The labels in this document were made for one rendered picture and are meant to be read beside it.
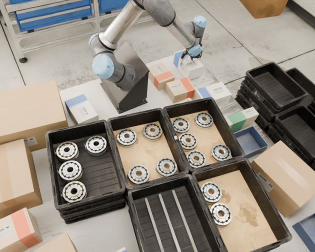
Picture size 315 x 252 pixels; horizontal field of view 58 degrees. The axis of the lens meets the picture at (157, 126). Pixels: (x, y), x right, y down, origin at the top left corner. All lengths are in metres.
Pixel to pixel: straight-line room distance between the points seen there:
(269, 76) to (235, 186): 1.33
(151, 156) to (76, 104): 0.56
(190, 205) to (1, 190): 0.85
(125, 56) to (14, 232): 1.08
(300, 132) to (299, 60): 1.47
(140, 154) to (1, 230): 0.68
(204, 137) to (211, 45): 2.06
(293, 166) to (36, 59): 2.62
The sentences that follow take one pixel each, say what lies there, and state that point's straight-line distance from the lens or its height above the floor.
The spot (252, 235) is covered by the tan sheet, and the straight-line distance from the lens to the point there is 1.41.
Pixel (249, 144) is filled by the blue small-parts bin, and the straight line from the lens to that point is 1.78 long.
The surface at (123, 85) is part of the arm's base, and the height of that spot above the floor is 0.91.
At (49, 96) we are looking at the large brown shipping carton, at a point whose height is 0.90.
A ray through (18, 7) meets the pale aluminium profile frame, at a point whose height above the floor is 0.59.
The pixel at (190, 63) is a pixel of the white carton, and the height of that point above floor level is 0.81.
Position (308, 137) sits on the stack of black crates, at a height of 0.38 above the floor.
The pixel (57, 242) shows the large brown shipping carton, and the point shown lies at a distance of 1.26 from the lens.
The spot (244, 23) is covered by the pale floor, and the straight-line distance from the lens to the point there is 4.00.
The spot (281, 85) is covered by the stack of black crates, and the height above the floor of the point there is 0.49.
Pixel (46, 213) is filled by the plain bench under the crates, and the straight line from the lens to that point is 1.53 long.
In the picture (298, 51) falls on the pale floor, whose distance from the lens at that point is 3.88.
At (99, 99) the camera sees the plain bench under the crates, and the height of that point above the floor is 0.70.
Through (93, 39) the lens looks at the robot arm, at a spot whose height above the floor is 1.09.
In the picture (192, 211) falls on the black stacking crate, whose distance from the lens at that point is 1.37.
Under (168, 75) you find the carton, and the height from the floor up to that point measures 0.77.
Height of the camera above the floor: 2.10
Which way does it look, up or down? 54 degrees down
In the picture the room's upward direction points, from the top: 8 degrees clockwise
